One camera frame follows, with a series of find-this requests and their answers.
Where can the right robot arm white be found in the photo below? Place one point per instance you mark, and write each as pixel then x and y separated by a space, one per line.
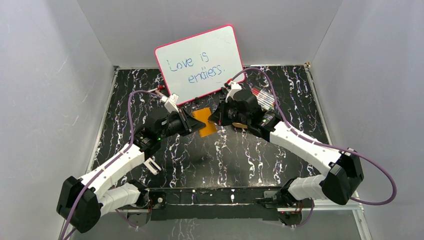
pixel 340 172

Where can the white marker red cap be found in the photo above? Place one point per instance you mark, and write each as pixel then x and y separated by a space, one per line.
pixel 160 88

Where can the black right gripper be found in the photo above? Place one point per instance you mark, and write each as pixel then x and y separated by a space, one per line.
pixel 216 116

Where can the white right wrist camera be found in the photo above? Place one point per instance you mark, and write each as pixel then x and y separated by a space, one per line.
pixel 232 87

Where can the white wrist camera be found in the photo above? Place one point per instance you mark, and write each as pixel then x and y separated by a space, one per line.
pixel 171 103
pixel 232 87

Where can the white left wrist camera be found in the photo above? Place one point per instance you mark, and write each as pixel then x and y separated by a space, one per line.
pixel 171 103

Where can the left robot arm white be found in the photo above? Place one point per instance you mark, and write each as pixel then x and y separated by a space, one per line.
pixel 84 200

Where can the orange oval tray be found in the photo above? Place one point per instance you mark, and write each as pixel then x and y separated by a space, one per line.
pixel 239 125

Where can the pink framed whiteboard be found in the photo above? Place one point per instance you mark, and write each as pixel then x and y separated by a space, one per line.
pixel 201 64

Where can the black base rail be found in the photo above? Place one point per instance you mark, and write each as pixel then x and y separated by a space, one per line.
pixel 264 203

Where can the pack of coloured markers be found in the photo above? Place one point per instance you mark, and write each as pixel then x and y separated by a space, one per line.
pixel 265 99

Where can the white marker brown tip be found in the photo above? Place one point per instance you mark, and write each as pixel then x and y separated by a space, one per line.
pixel 163 97

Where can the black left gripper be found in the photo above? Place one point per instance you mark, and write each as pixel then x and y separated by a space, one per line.
pixel 186 121

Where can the orange leather card holder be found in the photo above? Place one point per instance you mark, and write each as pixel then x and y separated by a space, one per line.
pixel 203 116

